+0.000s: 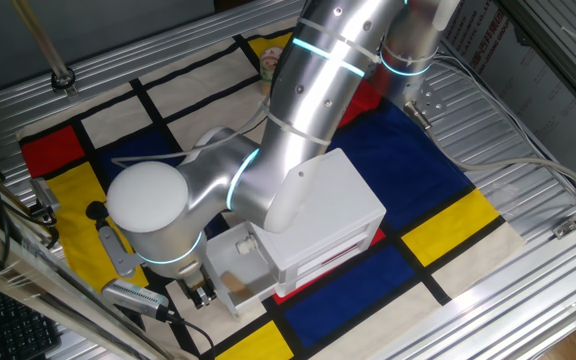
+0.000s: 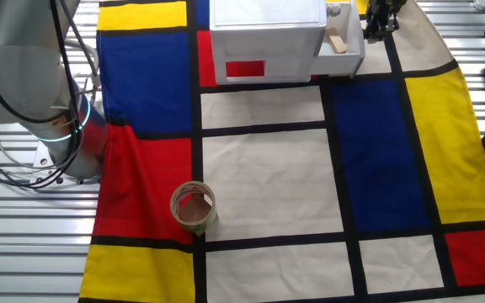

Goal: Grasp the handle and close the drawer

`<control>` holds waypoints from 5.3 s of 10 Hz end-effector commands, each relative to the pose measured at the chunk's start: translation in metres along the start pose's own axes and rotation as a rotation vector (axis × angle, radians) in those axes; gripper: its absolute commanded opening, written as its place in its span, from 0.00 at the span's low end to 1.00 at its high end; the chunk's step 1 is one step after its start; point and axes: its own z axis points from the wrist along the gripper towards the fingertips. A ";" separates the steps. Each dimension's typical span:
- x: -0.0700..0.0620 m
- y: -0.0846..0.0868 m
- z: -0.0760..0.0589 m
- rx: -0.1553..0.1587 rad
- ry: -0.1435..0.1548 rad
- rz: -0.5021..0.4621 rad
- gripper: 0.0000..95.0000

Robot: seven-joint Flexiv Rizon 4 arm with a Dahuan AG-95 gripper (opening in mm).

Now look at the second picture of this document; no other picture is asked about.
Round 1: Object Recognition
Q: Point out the silver base mounting plate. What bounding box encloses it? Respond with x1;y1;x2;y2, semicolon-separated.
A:
29;141;103;186

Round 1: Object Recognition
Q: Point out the small wooden block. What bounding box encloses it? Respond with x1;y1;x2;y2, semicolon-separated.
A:
325;27;349;55

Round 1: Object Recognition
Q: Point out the thick grey base cable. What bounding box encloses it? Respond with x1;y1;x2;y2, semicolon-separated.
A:
63;37;100;106

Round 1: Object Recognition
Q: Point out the colour block patterned cloth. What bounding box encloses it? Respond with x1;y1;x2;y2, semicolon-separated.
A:
77;0;485;303

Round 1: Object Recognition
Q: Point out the white drawer cabinet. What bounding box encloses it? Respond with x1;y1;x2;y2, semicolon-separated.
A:
208;0;328;85

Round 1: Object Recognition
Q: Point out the white drawer with black knob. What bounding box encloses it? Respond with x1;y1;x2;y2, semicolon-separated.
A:
309;0;366;80

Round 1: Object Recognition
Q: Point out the brown cardboard block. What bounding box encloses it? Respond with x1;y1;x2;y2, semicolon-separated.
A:
178;193;214;224

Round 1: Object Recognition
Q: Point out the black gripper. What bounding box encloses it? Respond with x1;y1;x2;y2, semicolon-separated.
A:
362;0;408;43

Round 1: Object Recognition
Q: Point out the black base cable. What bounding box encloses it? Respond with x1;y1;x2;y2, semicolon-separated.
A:
0;121;86;191

